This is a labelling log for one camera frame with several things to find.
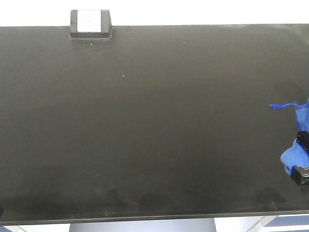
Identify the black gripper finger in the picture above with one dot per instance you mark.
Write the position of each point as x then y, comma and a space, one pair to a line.
300, 175
303, 140

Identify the blue microfiber cloth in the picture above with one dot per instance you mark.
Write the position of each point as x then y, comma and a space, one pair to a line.
296, 155

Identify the black white power outlet box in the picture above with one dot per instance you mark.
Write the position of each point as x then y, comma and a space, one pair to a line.
90, 24

